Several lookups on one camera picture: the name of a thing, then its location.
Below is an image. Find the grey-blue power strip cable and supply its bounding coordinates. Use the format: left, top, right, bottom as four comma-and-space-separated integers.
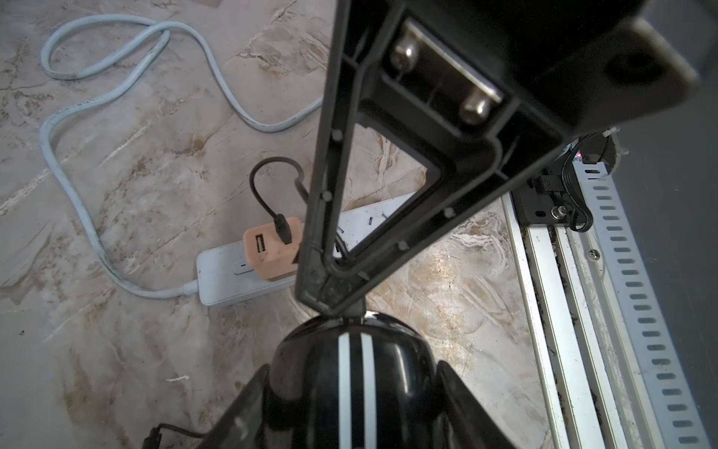
37, 13, 325, 299

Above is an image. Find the black cable charger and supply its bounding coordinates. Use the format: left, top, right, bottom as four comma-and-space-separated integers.
249, 155, 349, 259

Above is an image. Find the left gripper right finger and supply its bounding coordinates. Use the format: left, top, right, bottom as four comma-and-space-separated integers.
437, 360, 516, 448

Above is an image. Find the black cable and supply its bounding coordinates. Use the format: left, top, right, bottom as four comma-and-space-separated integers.
141, 422, 206, 449

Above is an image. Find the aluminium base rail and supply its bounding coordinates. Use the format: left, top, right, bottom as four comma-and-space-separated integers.
502, 163, 711, 448

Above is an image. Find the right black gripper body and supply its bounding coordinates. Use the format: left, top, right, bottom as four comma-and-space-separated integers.
392, 1, 701, 146

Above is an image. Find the grey-blue power strip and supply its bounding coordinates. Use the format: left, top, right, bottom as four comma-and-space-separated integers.
196, 194, 411, 307

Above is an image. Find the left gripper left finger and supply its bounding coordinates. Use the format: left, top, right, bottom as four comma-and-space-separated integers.
198, 365, 269, 449

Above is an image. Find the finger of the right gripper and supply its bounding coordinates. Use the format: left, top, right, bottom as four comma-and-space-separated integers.
295, 1, 565, 316

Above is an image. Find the pink charger far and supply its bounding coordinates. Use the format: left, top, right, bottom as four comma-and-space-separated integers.
243, 217, 303, 281

